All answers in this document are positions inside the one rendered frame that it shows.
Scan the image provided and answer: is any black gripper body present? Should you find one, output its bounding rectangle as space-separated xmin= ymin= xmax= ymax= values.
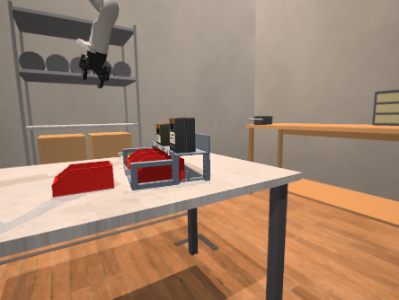
xmin=87 ymin=50 xmax=107 ymax=72

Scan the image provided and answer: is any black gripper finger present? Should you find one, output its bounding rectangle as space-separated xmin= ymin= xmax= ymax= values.
xmin=93 ymin=64 xmax=111 ymax=89
xmin=79 ymin=54 xmax=92 ymax=80

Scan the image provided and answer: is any olive green tool case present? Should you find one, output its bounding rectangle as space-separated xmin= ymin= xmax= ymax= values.
xmin=156 ymin=123 xmax=170 ymax=146

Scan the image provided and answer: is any black tool case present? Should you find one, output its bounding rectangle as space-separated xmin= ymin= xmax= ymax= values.
xmin=169 ymin=118 xmax=195 ymax=154

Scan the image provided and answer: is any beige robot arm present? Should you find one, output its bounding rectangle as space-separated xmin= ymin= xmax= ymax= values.
xmin=76 ymin=0 xmax=119 ymax=54

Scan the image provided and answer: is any grey metal shelf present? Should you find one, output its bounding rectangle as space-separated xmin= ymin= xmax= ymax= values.
xmin=119 ymin=133 xmax=210 ymax=190

